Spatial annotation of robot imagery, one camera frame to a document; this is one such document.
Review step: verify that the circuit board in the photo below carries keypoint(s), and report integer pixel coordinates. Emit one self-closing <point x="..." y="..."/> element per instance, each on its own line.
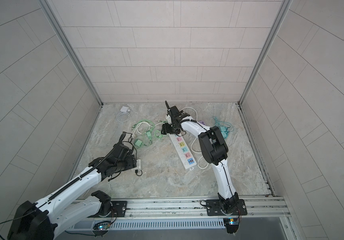
<point x="102" y="226"/>
<point x="231" y="225"/>

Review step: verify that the teal charger upper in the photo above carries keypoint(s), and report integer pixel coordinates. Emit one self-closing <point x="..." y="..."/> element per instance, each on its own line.
<point x="224" y="130"/>

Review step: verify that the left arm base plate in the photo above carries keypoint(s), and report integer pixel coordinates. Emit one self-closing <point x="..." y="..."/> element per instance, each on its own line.
<point x="117" y="209"/>

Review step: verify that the left circuit board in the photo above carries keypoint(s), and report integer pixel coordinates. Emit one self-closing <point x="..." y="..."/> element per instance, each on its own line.
<point x="102" y="226"/>

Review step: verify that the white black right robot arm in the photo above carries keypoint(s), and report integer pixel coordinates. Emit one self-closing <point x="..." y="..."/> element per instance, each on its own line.
<point x="214" y="150"/>

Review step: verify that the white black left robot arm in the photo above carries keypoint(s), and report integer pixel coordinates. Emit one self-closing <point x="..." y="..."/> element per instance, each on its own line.
<point x="50" y="216"/>

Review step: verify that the light green cube charger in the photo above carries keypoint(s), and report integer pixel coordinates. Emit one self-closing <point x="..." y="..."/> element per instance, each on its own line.
<point x="138" y="143"/>

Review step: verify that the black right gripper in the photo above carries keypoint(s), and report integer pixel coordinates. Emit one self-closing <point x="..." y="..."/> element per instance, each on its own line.
<point x="166" y="128"/>

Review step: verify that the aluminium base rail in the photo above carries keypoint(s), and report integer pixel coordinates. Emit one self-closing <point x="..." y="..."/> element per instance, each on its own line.
<point x="183" y="208"/>

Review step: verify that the light green charger block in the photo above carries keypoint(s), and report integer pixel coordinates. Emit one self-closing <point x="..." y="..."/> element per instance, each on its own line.
<point x="149" y="135"/>

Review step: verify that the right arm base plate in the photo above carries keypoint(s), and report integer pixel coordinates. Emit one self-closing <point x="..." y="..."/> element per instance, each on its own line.
<point x="226" y="208"/>

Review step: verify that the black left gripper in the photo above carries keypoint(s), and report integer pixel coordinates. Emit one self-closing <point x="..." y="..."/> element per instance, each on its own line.
<point x="132" y="161"/>

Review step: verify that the white square charger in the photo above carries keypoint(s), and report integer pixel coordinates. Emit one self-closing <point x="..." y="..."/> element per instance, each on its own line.
<point x="125" y="109"/>

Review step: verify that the white multicolour power strip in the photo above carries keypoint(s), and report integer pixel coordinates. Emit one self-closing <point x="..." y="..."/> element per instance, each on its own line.
<point x="183" y="152"/>

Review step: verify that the right circuit board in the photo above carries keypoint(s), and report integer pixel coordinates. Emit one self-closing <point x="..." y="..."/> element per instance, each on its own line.
<point x="231" y="225"/>

